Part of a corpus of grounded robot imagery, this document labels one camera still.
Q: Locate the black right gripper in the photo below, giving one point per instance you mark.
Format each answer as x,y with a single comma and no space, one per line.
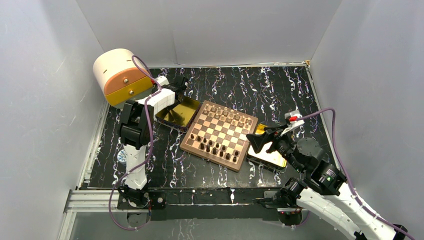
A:
257,141

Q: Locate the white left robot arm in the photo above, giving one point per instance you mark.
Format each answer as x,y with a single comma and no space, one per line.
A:
136,126

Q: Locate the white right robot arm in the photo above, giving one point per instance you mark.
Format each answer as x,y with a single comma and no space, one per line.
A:
324,190

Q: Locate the wooden chess board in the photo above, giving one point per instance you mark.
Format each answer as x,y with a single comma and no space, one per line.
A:
222,125

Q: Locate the gold tin lid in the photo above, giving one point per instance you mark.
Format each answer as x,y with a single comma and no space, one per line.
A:
272,160

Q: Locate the gold tin box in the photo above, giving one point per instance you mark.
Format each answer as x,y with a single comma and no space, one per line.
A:
181,116

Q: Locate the round cream drawer cabinet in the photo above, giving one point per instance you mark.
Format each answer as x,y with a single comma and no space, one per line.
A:
119,78

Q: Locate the small white blue bottle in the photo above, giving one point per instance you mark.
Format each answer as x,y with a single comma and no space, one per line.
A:
122,157

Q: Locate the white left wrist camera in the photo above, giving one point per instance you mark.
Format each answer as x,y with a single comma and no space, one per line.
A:
162,81

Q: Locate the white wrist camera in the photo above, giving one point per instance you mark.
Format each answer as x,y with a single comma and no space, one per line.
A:
294,121
162,81

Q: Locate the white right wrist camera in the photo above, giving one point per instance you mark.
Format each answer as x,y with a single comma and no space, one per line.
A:
294,121

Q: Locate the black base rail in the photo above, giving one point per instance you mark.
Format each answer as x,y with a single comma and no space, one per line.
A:
214,203

